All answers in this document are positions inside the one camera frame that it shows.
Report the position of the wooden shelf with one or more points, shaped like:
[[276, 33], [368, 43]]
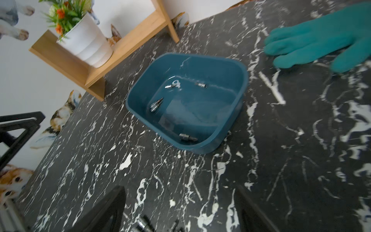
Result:
[[92, 79]]

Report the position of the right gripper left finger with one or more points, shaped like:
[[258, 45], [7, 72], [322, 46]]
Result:
[[106, 215]]

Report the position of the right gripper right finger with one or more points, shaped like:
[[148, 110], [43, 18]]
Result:
[[251, 217]]

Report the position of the green work glove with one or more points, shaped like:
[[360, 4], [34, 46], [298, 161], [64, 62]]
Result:
[[348, 29]]

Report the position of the white pot with flowers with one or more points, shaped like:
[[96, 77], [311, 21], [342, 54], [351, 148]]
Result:
[[78, 31]]

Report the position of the teal plastic storage box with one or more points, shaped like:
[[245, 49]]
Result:
[[207, 114]]

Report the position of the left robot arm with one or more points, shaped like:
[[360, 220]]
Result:
[[16, 131]]

